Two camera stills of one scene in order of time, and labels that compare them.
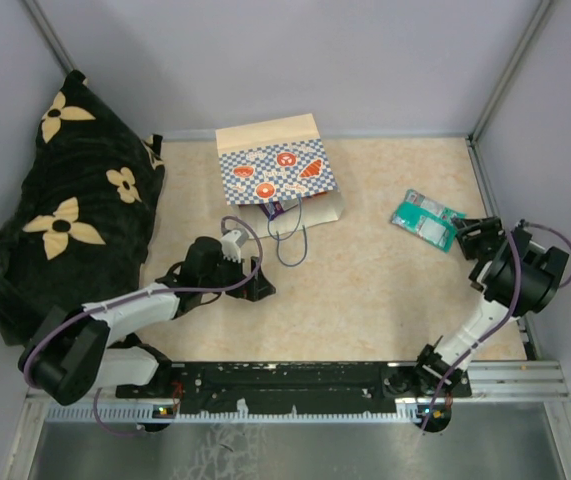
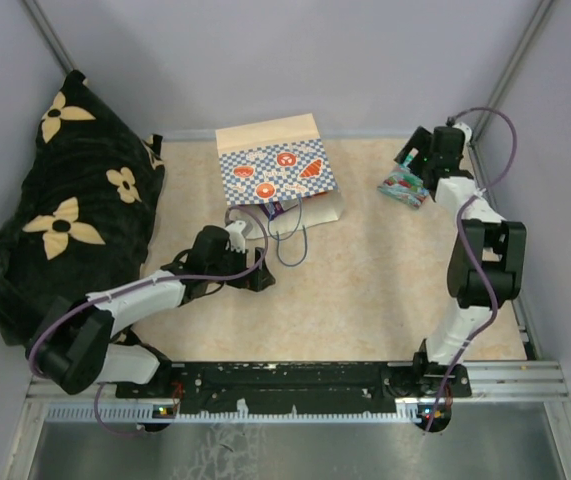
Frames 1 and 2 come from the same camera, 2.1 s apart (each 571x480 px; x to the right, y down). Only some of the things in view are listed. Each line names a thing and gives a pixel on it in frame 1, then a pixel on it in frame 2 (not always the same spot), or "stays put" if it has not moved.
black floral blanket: (78, 231) stays put
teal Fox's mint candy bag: (427, 219) → (404, 184)
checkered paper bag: (278, 160) stays put
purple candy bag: (272, 209) stays put
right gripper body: (481, 244) → (423, 159)
